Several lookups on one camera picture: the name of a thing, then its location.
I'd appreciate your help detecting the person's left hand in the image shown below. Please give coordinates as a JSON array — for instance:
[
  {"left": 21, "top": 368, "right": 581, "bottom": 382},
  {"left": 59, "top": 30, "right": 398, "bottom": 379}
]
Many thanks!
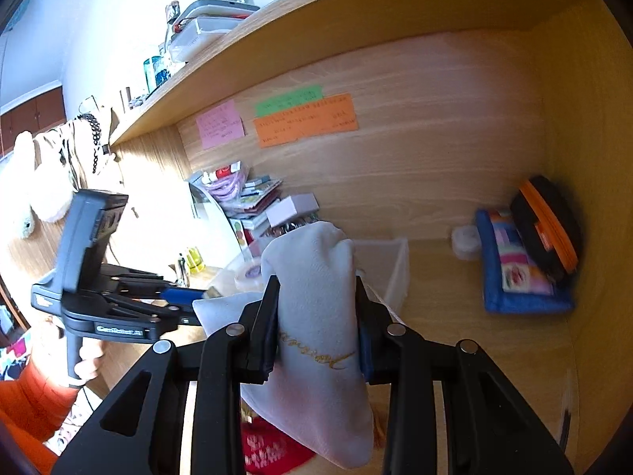
[{"left": 73, "top": 340, "right": 108, "bottom": 383}]

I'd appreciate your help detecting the person's left forearm orange sleeve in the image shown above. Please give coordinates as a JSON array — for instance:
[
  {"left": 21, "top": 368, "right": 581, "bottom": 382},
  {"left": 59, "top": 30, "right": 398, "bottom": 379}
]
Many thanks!
[{"left": 0, "top": 353, "right": 82, "bottom": 475}]

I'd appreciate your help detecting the orange sticky note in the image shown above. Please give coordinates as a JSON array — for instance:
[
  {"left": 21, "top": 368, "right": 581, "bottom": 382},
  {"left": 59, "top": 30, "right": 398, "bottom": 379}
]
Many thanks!
[{"left": 254, "top": 92, "right": 359, "bottom": 148}]

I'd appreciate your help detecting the clear plastic storage box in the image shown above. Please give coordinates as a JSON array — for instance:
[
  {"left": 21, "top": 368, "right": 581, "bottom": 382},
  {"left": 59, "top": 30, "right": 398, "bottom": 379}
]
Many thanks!
[{"left": 167, "top": 16, "right": 249, "bottom": 63}]

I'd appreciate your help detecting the small white box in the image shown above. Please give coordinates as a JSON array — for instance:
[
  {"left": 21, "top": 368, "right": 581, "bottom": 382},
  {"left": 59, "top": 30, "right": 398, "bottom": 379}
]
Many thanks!
[{"left": 266, "top": 192, "right": 320, "bottom": 228}]

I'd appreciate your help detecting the floral printed cloth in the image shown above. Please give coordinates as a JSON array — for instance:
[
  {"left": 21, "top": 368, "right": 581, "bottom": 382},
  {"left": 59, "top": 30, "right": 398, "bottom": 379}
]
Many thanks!
[{"left": 0, "top": 334, "right": 97, "bottom": 458}]

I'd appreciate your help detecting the black bead necklace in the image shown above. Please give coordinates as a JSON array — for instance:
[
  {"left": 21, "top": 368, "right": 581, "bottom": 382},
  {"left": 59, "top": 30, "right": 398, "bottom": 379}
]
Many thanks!
[{"left": 78, "top": 113, "right": 108, "bottom": 175}]

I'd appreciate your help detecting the wooden shelf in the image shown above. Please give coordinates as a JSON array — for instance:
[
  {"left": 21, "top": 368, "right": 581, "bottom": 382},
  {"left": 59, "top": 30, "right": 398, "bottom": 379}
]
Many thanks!
[{"left": 108, "top": 0, "right": 594, "bottom": 148}]

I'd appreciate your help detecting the blue patchwork pouch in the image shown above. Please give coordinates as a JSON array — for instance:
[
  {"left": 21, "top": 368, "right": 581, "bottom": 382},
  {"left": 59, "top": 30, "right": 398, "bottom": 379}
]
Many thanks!
[{"left": 476, "top": 207, "right": 575, "bottom": 315}]

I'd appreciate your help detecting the white plush toy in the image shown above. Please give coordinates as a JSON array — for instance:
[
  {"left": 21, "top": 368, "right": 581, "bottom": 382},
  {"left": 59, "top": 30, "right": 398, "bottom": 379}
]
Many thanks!
[{"left": 12, "top": 129, "right": 76, "bottom": 241}]

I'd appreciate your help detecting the white cloth pouch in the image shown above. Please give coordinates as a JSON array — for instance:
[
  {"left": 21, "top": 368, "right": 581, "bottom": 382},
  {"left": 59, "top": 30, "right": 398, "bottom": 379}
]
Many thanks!
[{"left": 192, "top": 221, "right": 374, "bottom": 470}]

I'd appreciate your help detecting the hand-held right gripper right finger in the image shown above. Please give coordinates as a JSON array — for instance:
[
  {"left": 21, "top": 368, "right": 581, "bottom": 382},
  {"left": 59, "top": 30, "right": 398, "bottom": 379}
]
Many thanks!
[{"left": 355, "top": 276, "right": 575, "bottom": 475}]

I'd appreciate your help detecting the clear tape roll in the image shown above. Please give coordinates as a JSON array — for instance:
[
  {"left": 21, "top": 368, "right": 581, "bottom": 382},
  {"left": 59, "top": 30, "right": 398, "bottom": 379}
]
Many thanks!
[{"left": 234, "top": 262, "right": 264, "bottom": 294}]

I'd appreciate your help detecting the small white round jar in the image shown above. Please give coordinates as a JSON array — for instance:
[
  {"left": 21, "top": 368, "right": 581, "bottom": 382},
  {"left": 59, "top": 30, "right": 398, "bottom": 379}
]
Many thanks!
[{"left": 451, "top": 225, "right": 483, "bottom": 261}]

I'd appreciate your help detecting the stack of colourful books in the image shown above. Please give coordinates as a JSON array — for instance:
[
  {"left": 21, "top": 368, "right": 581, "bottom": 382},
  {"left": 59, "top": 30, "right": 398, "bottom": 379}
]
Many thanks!
[{"left": 234, "top": 176, "right": 284, "bottom": 231}]

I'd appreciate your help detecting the black case orange zipper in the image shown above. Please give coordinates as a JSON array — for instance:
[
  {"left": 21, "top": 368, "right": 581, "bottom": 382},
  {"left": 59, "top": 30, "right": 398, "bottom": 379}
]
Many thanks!
[{"left": 509, "top": 175, "right": 583, "bottom": 284}]

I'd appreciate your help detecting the brown wall cabinet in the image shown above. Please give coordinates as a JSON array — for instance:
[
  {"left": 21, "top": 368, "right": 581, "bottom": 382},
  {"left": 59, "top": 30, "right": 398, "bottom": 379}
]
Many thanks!
[{"left": 0, "top": 83, "right": 67, "bottom": 158}]

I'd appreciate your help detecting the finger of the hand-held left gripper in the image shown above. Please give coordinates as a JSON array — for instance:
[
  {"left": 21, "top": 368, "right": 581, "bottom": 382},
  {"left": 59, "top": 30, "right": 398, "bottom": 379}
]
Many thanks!
[
  {"left": 101, "top": 263, "right": 209, "bottom": 308},
  {"left": 101, "top": 293, "right": 205, "bottom": 331}
]

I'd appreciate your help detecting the wooden desktop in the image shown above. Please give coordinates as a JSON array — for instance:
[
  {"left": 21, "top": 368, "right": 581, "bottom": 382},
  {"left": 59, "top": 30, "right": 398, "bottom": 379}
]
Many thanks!
[{"left": 94, "top": 235, "right": 577, "bottom": 475}]

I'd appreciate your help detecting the red printed cloth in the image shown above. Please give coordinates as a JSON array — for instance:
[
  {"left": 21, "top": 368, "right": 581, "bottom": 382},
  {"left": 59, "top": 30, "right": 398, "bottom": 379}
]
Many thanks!
[{"left": 241, "top": 416, "right": 317, "bottom": 475}]

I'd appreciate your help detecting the pink sticky note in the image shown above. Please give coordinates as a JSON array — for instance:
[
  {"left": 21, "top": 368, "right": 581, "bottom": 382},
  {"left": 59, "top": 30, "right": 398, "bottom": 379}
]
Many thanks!
[{"left": 196, "top": 99, "right": 246, "bottom": 150}]

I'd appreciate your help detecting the blue drinking glass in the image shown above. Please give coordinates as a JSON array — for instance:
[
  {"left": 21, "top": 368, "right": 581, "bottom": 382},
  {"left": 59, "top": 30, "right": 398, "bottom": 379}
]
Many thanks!
[{"left": 143, "top": 55, "right": 172, "bottom": 94}]

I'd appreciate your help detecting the pink cable coil pack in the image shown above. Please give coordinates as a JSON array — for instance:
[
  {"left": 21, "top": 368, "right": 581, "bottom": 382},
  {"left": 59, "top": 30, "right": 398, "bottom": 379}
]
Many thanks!
[{"left": 203, "top": 162, "right": 249, "bottom": 205}]

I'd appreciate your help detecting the translucent plastic box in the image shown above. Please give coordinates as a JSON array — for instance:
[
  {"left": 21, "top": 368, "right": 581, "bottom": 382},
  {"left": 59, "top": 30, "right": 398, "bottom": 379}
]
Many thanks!
[{"left": 218, "top": 236, "right": 411, "bottom": 310}]

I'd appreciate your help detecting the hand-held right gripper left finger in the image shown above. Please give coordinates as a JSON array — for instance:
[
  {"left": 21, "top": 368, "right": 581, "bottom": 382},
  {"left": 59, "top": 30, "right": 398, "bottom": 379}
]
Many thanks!
[{"left": 52, "top": 274, "right": 280, "bottom": 475}]

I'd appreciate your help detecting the green sticky note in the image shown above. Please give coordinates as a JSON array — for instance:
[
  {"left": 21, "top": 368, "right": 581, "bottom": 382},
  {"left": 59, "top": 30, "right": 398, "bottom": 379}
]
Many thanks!
[{"left": 254, "top": 86, "right": 324, "bottom": 118}]

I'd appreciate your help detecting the grey plastic tray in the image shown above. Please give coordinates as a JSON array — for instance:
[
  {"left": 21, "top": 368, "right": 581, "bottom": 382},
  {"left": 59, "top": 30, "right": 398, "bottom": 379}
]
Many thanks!
[{"left": 173, "top": 0, "right": 261, "bottom": 27}]

